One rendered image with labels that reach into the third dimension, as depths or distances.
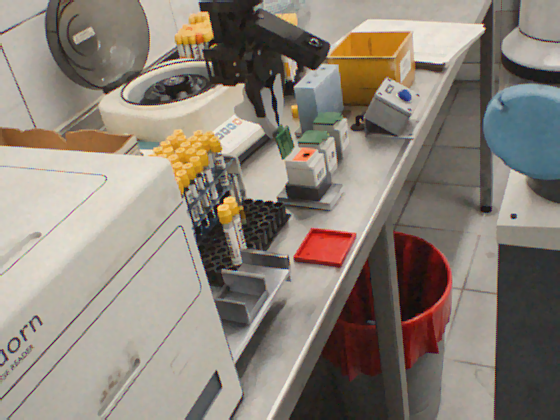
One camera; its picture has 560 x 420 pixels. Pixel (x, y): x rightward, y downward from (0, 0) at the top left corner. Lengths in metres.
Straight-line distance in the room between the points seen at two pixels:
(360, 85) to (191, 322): 0.75
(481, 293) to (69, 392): 1.74
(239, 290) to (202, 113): 0.42
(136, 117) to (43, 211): 0.64
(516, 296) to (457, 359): 0.97
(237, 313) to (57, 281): 0.32
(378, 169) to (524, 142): 0.39
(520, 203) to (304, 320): 0.32
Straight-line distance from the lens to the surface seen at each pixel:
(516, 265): 0.91
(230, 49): 0.88
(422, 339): 1.44
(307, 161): 0.93
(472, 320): 2.01
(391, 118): 1.10
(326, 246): 0.88
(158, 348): 0.55
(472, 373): 1.87
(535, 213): 0.87
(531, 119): 0.68
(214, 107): 1.12
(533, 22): 0.67
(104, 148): 1.02
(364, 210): 0.94
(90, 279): 0.47
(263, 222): 0.91
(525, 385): 1.08
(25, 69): 1.29
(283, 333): 0.77
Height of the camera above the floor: 1.40
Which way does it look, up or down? 33 degrees down
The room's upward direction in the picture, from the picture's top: 12 degrees counter-clockwise
